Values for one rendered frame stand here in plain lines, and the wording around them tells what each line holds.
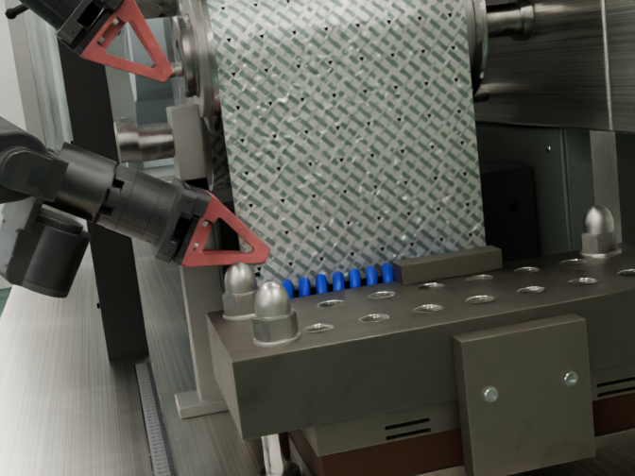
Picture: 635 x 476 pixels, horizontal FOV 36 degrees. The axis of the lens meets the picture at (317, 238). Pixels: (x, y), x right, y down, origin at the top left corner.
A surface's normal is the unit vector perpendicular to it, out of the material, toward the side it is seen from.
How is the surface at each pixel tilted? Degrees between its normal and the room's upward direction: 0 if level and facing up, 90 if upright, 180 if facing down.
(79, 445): 0
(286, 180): 90
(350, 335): 0
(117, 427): 0
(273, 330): 90
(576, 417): 90
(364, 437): 90
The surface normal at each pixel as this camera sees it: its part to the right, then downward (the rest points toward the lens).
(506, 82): -0.97, 0.15
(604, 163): 0.22, 0.15
